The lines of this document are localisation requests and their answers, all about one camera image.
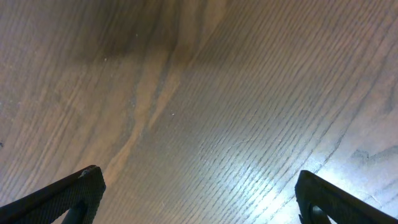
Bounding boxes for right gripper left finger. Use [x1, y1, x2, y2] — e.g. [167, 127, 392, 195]
[1, 165, 106, 224]

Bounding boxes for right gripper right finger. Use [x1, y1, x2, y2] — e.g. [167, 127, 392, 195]
[295, 170, 397, 224]

